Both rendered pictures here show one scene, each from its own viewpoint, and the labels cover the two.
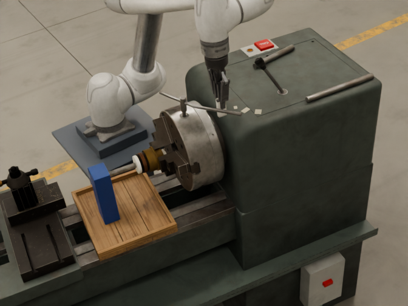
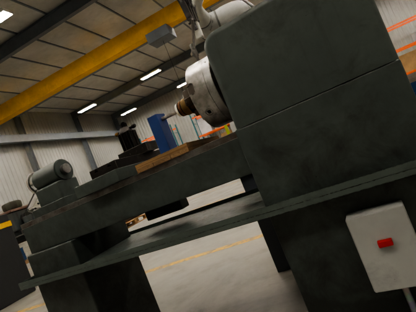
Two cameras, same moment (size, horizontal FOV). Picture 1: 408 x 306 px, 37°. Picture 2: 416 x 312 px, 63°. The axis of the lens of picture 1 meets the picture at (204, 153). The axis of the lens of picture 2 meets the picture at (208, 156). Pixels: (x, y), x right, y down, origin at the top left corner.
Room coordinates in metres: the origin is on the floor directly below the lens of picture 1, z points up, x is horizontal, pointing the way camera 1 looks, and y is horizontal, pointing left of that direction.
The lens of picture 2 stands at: (0.60, -0.99, 0.78)
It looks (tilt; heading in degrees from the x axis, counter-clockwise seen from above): 1 degrees up; 47
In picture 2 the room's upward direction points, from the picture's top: 22 degrees counter-clockwise
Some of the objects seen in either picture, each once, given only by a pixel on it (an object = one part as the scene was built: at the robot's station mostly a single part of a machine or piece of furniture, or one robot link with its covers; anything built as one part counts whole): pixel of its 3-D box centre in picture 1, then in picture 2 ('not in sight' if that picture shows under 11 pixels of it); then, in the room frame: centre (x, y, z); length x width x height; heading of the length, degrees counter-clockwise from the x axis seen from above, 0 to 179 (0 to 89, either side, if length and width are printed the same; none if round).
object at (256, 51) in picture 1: (259, 53); not in sight; (2.12, -0.26, 1.23); 0.13 x 0.08 x 0.06; 111
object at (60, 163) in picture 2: not in sight; (55, 186); (1.32, 1.18, 1.01); 0.30 x 0.20 x 0.29; 111
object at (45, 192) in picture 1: (34, 203); (138, 151); (1.62, 0.63, 1.00); 0.20 x 0.10 x 0.05; 111
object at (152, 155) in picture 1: (150, 159); (188, 105); (1.70, 0.20, 1.08); 0.09 x 0.09 x 0.09; 21
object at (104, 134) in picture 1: (105, 124); not in sight; (2.29, 0.44, 0.83); 0.22 x 0.18 x 0.06; 121
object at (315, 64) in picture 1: (279, 115); (299, 55); (1.92, -0.31, 1.06); 0.59 x 0.48 x 0.39; 111
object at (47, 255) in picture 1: (34, 227); (130, 163); (1.55, 0.63, 0.95); 0.43 x 0.18 x 0.04; 21
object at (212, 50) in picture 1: (215, 45); not in sight; (1.67, -0.07, 1.55); 0.09 x 0.09 x 0.06
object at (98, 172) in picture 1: (104, 193); (163, 136); (1.63, 0.38, 1.00); 0.08 x 0.06 x 0.23; 21
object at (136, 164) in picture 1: (122, 169); (170, 114); (1.66, 0.30, 1.08); 0.13 x 0.07 x 0.07; 111
